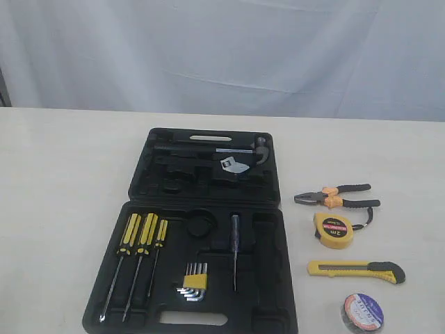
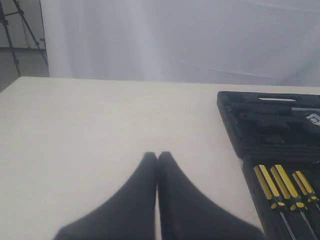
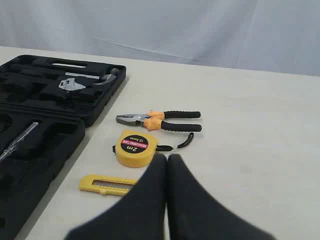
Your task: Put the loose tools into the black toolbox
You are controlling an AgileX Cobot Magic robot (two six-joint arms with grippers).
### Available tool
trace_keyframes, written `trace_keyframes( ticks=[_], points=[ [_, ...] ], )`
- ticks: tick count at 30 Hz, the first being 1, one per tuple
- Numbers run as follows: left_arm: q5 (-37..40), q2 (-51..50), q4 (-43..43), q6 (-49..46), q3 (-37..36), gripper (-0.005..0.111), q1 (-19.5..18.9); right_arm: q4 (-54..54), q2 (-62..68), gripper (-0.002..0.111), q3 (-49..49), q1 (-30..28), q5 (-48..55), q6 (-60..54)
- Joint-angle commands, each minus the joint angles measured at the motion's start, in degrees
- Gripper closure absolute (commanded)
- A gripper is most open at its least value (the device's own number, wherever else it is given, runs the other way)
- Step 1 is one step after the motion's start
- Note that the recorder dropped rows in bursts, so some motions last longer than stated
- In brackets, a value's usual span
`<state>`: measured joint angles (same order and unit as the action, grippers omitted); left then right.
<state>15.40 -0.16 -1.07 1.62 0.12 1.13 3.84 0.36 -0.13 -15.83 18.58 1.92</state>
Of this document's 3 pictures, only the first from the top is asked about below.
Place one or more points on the orange black combination pliers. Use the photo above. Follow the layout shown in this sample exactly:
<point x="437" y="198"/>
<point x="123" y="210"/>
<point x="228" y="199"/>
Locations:
<point x="330" y="197"/>

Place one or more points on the small yellow black screwdriver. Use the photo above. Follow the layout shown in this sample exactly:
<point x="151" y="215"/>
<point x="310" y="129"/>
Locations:
<point x="159" y="243"/>

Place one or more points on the claw hammer black handle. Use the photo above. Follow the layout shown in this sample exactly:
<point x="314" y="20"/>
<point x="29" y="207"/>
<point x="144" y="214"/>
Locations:
<point x="260" y="150"/>

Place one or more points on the black electrical tape roll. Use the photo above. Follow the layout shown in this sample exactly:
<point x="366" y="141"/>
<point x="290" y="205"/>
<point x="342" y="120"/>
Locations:
<point x="361" y="313"/>

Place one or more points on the white backdrop curtain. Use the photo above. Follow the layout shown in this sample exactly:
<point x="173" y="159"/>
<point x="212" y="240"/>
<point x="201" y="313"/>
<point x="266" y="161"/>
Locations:
<point x="325" y="59"/>

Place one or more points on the yellow black utility knife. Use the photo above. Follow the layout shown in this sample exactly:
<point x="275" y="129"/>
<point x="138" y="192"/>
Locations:
<point x="387" y="271"/>

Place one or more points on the black plastic tool case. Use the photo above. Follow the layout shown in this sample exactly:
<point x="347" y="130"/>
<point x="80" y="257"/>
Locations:
<point x="200" y="230"/>

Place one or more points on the hex key set yellow holder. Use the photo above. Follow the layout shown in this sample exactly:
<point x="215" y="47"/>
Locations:
<point x="195" y="281"/>

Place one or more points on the adjustable wrench silver head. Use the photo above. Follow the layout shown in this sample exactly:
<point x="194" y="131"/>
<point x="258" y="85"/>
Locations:
<point x="191" y="169"/>

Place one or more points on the yellow tape measure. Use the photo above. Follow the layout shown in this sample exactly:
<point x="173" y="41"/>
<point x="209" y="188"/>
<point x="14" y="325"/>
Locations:
<point x="335" y="231"/>

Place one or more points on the voltage tester screwdriver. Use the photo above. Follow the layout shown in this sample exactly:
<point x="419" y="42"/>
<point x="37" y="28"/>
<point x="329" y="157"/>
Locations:
<point x="235" y="246"/>

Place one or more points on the middle yellow black screwdriver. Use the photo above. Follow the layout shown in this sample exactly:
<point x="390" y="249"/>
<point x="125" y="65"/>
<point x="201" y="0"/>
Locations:
<point x="142" y="249"/>

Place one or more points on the large yellow black screwdriver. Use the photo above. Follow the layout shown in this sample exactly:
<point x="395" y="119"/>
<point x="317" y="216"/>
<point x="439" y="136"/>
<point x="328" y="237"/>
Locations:
<point x="124" y="249"/>

